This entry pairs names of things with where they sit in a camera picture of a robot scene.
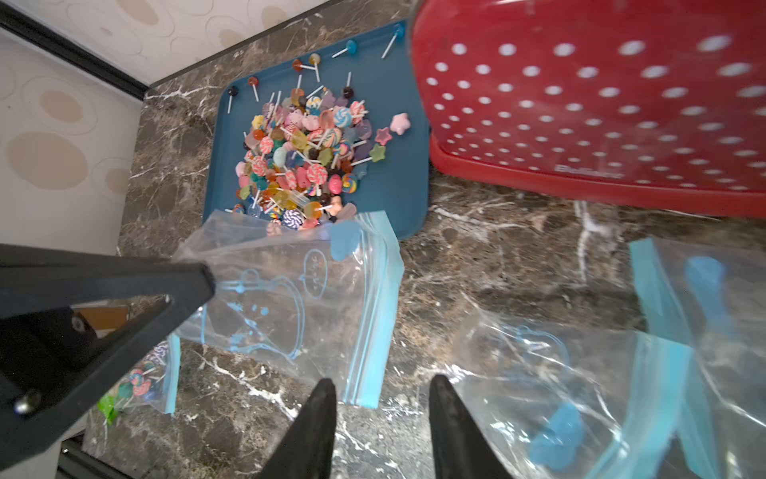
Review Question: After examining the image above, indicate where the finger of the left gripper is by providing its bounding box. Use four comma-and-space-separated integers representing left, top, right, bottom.
1, 245, 215, 469

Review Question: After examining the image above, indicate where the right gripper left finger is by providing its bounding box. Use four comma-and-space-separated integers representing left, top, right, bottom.
257, 378, 337, 479

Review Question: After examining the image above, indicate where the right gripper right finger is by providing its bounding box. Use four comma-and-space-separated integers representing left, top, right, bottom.
429, 374, 512, 479

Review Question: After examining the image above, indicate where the candy ziploc bag front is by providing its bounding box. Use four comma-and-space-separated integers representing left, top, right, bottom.
174, 212, 404, 408

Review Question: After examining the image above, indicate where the teal plastic tray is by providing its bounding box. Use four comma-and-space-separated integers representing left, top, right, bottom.
201, 20, 432, 241

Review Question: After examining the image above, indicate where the brown spice jar black cap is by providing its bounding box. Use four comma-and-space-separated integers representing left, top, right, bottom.
74, 305, 130, 331

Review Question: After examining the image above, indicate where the poured candy pile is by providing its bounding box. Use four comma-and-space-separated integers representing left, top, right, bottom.
225, 23, 413, 238

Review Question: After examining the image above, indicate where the red silver toaster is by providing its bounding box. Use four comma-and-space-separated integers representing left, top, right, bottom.
408, 1, 765, 218

